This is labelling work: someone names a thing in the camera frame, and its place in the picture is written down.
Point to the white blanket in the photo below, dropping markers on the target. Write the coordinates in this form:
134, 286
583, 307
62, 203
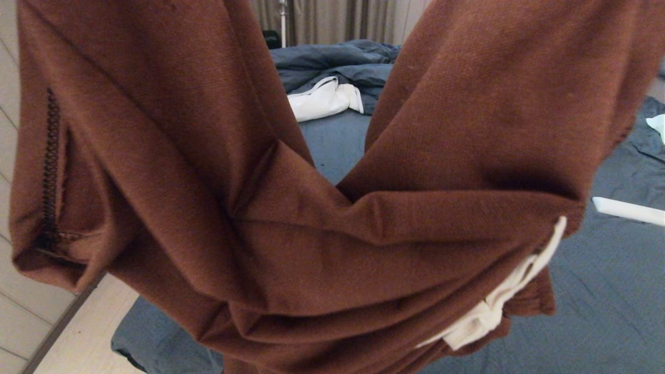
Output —
322, 101

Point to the dark blue crumpled duvet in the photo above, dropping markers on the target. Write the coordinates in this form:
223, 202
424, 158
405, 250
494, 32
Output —
337, 57

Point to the black hard suitcase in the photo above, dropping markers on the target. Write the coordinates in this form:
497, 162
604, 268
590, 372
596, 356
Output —
271, 40

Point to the beige curtain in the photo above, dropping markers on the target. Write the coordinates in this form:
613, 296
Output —
332, 21

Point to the white stand pole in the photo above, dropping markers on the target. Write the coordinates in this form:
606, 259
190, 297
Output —
283, 23

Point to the blue bed sheet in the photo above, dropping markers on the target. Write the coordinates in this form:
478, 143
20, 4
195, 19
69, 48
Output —
597, 311

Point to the white flat strip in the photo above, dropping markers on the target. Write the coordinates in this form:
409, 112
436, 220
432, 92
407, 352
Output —
628, 210

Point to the white cloth piece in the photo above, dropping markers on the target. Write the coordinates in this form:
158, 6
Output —
659, 127

